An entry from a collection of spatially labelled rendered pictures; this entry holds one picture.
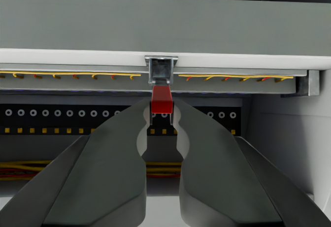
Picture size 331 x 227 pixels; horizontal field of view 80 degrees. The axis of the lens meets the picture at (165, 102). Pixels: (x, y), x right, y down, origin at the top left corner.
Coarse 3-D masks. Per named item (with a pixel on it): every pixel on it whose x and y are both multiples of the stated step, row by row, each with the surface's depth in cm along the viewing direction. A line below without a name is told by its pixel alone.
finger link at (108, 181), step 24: (120, 120) 10; (144, 120) 10; (96, 144) 8; (120, 144) 8; (144, 144) 10; (72, 168) 7; (96, 168) 7; (120, 168) 7; (144, 168) 7; (72, 192) 6; (96, 192) 6; (120, 192) 6; (144, 192) 6; (48, 216) 5; (72, 216) 6; (96, 216) 6; (120, 216) 6; (144, 216) 7
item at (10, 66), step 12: (132, 72) 21; (144, 72) 21; (180, 72) 21; (192, 72) 21; (204, 72) 21; (216, 72) 21; (228, 72) 21; (240, 72) 21; (252, 72) 21; (264, 72) 21; (276, 72) 21; (288, 72) 21; (300, 72) 21
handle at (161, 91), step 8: (160, 80) 17; (160, 88) 14; (168, 88) 14; (152, 96) 12; (160, 96) 12; (168, 96) 12; (152, 104) 11; (160, 104) 11; (168, 104) 11; (152, 112) 11; (160, 112) 11; (168, 112) 11
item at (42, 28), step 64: (0, 0) 15; (64, 0) 15; (128, 0) 16; (192, 0) 16; (256, 0) 16; (64, 64) 20; (128, 64) 20; (192, 64) 19; (256, 64) 19; (320, 64) 19
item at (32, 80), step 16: (0, 80) 22; (16, 80) 22; (32, 80) 22; (48, 80) 22; (64, 80) 22; (80, 80) 22; (96, 80) 22; (112, 80) 22; (128, 80) 23; (144, 80) 23; (176, 80) 23; (192, 80) 23; (208, 80) 23; (224, 80) 22; (240, 80) 22; (256, 80) 23; (272, 80) 23; (288, 80) 23
